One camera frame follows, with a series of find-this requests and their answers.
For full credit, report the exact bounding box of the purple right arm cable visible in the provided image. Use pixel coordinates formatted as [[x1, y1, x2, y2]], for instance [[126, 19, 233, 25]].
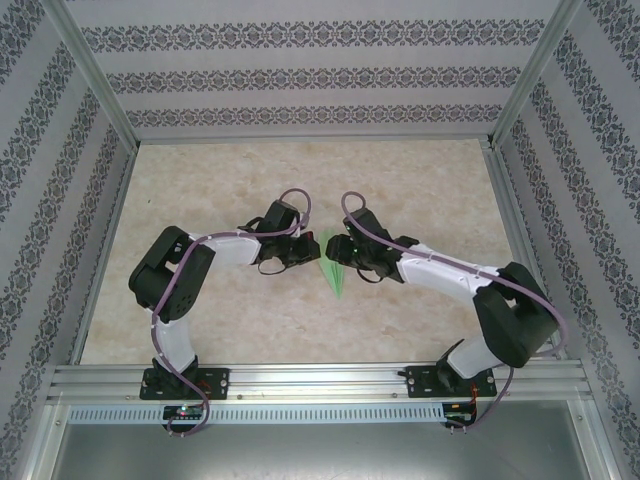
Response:
[[340, 190, 571, 435]]

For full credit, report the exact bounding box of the aluminium frame post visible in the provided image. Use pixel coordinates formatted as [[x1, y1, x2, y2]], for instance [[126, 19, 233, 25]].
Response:
[[39, 0, 141, 149], [487, 0, 586, 149]]

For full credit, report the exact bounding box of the slotted grey cable duct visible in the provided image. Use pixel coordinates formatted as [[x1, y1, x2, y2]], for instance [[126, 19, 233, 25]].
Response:
[[67, 403, 446, 425]]

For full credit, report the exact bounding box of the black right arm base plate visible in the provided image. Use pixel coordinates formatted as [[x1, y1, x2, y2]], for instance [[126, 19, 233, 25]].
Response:
[[404, 363, 499, 400]]

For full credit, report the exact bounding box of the light green paper sheet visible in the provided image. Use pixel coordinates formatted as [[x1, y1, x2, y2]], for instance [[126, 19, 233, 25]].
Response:
[[318, 227, 350, 300]]

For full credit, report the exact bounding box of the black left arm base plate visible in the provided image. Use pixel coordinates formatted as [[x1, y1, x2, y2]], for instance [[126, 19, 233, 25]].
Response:
[[138, 367, 231, 401]]

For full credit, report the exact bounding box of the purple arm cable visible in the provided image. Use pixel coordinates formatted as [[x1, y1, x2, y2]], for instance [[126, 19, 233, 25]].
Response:
[[340, 190, 571, 435], [149, 187, 315, 439]]

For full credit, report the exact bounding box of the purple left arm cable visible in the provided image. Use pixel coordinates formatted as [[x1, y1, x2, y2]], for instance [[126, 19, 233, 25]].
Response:
[[149, 187, 315, 439]]

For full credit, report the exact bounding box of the aluminium back rail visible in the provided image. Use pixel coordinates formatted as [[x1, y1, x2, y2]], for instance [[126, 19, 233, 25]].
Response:
[[134, 133, 496, 144]]

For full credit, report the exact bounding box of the aluminium side rail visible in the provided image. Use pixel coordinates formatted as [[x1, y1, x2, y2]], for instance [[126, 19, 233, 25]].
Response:
[[67, 144, 139, 365], [482, 144, 571, 361]]

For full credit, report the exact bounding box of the aluminium mounting rail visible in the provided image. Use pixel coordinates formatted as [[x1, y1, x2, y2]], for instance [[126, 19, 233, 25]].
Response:
[[47, 363, 591, 404]]

